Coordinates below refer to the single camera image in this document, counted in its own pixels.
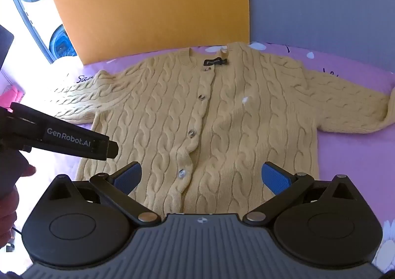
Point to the orange headboard panel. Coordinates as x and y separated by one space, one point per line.
148 4

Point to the purple printed bedsheet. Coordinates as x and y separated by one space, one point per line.
355 174

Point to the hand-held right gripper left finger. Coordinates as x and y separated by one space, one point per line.
129 178

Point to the grey headboard panel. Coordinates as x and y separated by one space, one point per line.
324 1

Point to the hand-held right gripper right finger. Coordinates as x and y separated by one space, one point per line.
274 178

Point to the dark object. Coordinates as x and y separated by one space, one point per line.
5 44

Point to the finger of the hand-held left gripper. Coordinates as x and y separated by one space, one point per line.
112 148

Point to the window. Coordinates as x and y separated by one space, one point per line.
34 1

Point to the pink cloth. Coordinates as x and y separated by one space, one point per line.
10 95

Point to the person's left hand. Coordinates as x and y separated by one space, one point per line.
30 170

